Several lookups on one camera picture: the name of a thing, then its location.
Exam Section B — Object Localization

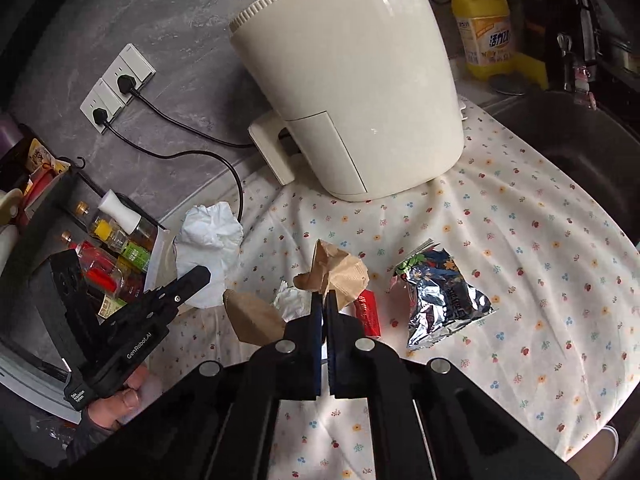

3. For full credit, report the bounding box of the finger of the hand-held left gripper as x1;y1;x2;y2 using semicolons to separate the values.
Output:
144;265;212;313
47;249;101;361

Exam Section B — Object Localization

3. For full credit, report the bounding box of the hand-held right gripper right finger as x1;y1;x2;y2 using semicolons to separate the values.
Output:
326;290;581;480

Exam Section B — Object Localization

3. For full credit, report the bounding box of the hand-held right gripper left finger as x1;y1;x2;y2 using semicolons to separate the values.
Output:
65;287;326;480

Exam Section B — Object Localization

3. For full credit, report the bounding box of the brown paper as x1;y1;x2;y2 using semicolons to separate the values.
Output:
294;239;370;312
222;288;289;347

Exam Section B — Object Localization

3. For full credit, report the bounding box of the person's left forearm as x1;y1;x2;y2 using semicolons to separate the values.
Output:
62;407;123;466

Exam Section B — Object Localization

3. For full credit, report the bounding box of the person's left hand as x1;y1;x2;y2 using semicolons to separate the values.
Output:
82;364;151;433

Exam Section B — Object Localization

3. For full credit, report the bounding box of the red label sauce bottle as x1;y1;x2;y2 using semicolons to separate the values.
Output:
60;231;127;287

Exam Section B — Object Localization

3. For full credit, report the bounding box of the small white tissue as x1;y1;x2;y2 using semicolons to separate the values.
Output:
272;281;314;322

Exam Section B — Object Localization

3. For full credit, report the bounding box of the crumpled white tissue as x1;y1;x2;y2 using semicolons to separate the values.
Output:
175;202;245;310

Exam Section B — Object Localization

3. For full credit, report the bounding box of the red packet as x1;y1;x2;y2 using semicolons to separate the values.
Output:
352;289;382;339

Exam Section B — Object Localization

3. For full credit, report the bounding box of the green label bottle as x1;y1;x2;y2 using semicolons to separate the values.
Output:
117;240;154;272

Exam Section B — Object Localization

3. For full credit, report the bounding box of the folded brown paper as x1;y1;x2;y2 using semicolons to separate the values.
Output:
222;288;289;347

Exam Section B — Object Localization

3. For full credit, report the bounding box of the yellow liquid bottle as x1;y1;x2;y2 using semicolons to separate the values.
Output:
74;201;132;252

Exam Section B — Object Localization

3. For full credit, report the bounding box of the white capped glass bottle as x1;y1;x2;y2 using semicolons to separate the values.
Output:
97;190;158;252

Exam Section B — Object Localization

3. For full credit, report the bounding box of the black spice rack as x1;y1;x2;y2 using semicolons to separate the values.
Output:
0;125;166;321

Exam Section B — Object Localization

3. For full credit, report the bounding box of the red box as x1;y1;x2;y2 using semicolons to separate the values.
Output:
22;167;57;212

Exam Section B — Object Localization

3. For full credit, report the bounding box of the printed foil snack bag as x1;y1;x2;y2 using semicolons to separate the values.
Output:
387;240;497;351

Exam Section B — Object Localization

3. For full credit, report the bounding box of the yellow snack packet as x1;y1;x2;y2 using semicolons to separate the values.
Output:
22;137;72;177

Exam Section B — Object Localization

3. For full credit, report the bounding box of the purple cup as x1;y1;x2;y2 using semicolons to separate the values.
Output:
0;110;27;149

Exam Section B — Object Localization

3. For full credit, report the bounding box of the floral white tablecloth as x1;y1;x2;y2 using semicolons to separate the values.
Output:
150;91;640;480

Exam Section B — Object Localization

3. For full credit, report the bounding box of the cream air fryer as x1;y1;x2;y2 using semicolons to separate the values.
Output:
229;0;466;201

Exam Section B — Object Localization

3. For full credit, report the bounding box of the steel sink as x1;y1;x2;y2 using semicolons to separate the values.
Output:
492;90;640;261

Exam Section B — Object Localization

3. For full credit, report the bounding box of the yellow detergent bottle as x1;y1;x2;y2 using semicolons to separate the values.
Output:
447;0;549;92

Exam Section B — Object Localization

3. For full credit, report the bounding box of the chrome faucet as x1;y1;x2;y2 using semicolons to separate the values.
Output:
555;32;599;109

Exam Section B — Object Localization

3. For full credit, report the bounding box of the black power cord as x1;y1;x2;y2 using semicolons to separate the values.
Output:
116;76;257;150
92;107;246;223

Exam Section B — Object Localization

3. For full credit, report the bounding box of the white wall outlet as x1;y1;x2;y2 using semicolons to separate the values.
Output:
80;79;126;134
102;43;156;103

